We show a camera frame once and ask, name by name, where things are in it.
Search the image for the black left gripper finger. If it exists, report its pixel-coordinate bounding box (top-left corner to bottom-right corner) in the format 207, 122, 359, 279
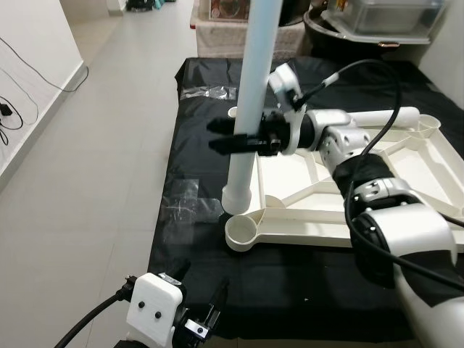
204, 278, 231, 328
162, 259, 192, 286

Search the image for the white plastic table leg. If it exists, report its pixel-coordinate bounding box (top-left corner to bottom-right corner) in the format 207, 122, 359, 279
347, 107, 423, 131
221, 0, 285, 216

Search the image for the long clear tape strip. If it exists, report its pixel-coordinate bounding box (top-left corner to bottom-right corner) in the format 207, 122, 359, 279
178, 85, 238, 100

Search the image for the crumpled clear tape patch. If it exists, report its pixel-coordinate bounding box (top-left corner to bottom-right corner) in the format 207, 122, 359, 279
165, 180, 204, 222

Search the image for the black tablecloth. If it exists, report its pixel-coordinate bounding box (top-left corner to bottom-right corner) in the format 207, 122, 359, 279
149, 57, 464, 341

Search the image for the beige cloth covered bench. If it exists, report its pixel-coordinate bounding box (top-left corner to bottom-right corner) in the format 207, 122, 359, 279
194, 18, 309, 59

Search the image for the black wok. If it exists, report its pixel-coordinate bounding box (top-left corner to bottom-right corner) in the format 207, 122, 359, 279
304, 4, 443, 48

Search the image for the red printed cardboard box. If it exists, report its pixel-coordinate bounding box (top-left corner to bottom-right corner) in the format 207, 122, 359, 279
210, 0, 251, 19

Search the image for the mop with dark head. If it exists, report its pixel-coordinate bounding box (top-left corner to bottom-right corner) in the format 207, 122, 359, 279
123, 0, 175, 12

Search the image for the clear plastic storage box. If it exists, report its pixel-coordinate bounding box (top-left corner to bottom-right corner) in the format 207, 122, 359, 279
323, 0, 444, 33

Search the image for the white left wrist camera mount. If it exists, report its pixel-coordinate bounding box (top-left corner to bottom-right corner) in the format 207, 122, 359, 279
127, 273, 183, 341

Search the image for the speckled grey right wrist camera mount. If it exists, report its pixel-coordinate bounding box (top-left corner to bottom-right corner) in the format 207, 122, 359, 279
268, 64, 309, 157

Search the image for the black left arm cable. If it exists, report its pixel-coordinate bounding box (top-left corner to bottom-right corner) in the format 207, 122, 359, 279
54, 275, 142, 348

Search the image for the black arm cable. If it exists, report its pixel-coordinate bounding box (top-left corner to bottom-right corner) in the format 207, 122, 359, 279
434, 213, 464, 228
54, 275, 142, 348

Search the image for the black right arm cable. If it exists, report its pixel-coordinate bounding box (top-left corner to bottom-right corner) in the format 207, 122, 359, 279
434, 213, 464, 228

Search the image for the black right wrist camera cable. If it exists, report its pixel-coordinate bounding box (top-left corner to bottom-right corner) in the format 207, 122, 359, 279
297, 59, 464, 287

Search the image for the thin black wall cable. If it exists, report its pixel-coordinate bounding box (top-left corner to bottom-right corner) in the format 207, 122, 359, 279
0, 35, 89, 94

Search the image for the looped black wall cable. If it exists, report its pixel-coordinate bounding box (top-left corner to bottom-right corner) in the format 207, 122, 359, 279
0, 93, 38, 149

